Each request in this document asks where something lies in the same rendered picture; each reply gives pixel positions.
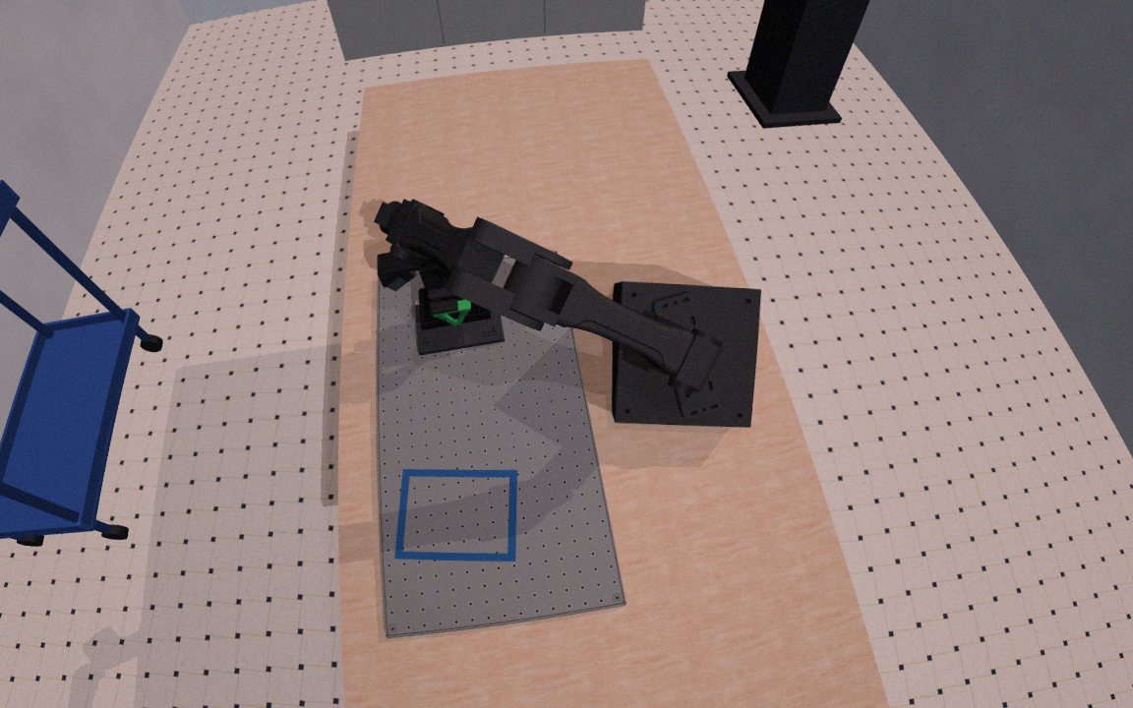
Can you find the blue tape outline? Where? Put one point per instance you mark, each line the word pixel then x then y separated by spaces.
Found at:
pixel 511 544

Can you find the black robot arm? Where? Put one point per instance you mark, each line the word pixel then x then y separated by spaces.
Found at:
pixel 542 292

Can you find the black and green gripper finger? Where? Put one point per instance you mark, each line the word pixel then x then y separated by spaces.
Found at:
pixel 463 308

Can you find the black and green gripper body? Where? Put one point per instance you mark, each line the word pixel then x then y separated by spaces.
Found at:
pixel 435 296

